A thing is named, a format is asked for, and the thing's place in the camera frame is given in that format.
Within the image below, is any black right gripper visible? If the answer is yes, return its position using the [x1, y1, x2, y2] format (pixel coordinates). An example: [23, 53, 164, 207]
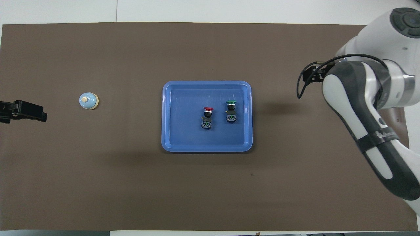
[302, 62, 335, 83]

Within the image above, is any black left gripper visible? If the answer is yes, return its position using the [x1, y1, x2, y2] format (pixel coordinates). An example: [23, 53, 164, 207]
[0, 100, 48, 124]

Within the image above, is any green push button switch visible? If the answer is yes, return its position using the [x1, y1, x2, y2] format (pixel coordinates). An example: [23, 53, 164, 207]
[225, 100, 238, 123]

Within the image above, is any red push button switch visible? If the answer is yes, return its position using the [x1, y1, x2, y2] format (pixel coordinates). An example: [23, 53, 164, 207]
[201, 107, 214, 130]

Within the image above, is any light blue desk bell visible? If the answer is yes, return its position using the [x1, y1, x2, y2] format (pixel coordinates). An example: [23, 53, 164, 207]
[79, 92, 99, 110]

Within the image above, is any blue plastic tray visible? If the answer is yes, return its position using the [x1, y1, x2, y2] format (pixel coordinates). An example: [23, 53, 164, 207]
[161, 81, 253, 152]

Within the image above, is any brown table mat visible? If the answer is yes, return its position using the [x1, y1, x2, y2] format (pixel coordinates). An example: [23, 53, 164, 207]
[0, 22, 410, 231]

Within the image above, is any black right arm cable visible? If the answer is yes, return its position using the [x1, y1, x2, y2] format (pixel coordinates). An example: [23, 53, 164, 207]
[296, 53, 389, 99]

